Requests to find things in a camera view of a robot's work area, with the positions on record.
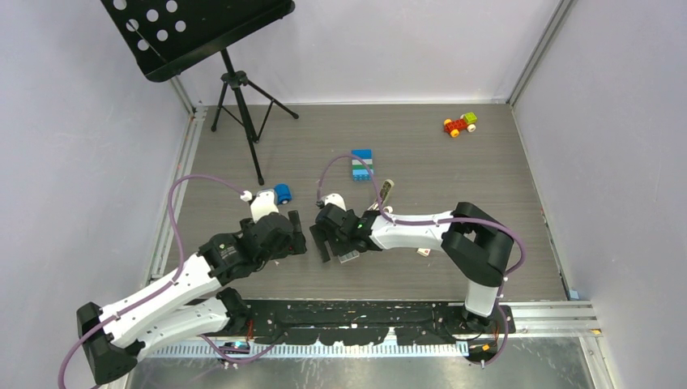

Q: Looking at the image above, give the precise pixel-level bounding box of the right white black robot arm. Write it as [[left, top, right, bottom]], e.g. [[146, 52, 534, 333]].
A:
[[309, 202, 518, 333]]

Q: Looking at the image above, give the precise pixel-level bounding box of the blue toy car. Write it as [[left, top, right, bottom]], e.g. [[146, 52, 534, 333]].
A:
[[274, 183, 292, 205]]

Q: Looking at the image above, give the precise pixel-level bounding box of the beige white stapler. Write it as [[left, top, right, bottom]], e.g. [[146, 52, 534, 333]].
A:
[[367, 179, 395, 211]]

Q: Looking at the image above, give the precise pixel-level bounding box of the black music stand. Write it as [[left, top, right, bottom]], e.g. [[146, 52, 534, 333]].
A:
[[101, 0, 299, 185]]

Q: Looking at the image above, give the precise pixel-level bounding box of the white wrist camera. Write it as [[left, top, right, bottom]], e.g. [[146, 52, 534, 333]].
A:
[[240, 189, 279, 222], [316, 193, 347, 211]]

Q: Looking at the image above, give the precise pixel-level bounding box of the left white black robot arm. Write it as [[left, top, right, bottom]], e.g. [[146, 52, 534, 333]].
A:
[[76, 211, 307, 385]]

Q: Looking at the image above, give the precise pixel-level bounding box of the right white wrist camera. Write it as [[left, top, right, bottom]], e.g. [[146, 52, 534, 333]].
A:
[[316, 193, 347, 211]]

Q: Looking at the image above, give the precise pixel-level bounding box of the staple tray with staples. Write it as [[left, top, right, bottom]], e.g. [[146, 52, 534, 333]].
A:
[[338, 250, 360, 263]]

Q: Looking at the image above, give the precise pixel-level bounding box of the red green toy car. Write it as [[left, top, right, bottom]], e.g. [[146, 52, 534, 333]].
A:
[[443, 112, 477, 138]]

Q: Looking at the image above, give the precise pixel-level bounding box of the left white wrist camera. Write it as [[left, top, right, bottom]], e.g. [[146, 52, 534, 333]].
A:
[[240, 189, 279, 222]]

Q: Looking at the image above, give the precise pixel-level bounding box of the blue green brick stack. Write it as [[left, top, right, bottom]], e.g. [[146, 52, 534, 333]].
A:
[[351, 149, 373, 182]]

